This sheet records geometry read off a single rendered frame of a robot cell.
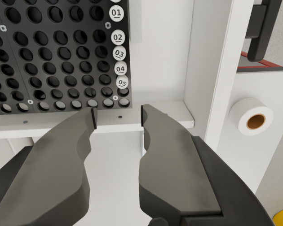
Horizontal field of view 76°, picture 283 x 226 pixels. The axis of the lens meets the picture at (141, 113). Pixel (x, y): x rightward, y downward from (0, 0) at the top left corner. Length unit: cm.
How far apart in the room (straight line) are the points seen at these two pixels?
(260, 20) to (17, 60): 23
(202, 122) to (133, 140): 23
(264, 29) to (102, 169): 42
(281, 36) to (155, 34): 121
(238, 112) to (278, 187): 200
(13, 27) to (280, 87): 45
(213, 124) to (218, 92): 4
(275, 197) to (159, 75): 233
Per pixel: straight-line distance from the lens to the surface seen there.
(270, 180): 224
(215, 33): 20
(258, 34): 21
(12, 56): 22
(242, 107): 41
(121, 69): 18
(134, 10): 24
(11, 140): 44
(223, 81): 19
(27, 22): 21
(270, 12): 21
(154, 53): 26
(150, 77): 27
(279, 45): 143
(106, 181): 52
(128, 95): 20
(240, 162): 56
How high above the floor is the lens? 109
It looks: 59 degrees down
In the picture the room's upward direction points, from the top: 172 degrees clockwise
